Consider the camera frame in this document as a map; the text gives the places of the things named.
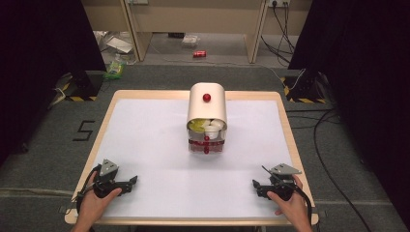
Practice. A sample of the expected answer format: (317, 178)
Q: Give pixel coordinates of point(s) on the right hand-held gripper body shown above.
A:
(282, 182)

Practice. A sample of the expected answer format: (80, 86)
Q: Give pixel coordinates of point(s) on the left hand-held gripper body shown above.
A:
(108, 169)

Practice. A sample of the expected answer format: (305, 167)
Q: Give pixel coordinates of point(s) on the person's right hand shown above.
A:
(291, 208)

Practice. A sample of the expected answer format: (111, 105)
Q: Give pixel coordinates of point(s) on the person's left hand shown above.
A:
(92, 206)

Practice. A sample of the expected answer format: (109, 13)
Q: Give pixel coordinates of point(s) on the white paper table mat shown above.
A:
(154, 154)

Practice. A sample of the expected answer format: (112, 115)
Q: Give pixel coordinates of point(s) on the small white cup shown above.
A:
(211, 131)

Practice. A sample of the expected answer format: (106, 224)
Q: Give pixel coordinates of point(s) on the white crumpled paper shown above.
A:
(218, 123)

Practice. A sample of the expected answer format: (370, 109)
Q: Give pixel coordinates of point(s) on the yellow-green crumpled wrapper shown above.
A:
(197, 125)

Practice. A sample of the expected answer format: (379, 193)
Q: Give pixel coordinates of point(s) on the black stand base striped tape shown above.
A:
(84, 84)
(304, 87)

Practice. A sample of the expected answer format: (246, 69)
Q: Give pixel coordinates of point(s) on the white storage box red knobs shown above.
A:
(206, 106)

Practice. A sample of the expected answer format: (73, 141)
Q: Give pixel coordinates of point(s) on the green plastic packet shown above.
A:
(114, 70)

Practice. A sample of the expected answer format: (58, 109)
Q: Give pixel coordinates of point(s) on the black curtain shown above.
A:
(361, 80)
(42, 64)

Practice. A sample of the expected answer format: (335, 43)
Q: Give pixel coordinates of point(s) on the clear plastic bags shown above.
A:
(112, 42)

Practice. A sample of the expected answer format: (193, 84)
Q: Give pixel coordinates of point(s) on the red drink can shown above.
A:
(199, 53)

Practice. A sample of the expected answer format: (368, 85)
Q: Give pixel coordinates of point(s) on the small white plastic bag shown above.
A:
(190, 41)

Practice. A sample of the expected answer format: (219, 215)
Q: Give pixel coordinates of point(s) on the small black box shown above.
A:
(176, 34)

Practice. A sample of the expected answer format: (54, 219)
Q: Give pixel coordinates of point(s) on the light wooden desk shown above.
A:
(193, 16)

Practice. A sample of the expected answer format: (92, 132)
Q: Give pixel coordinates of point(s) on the white wall socket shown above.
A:
(279, 3)

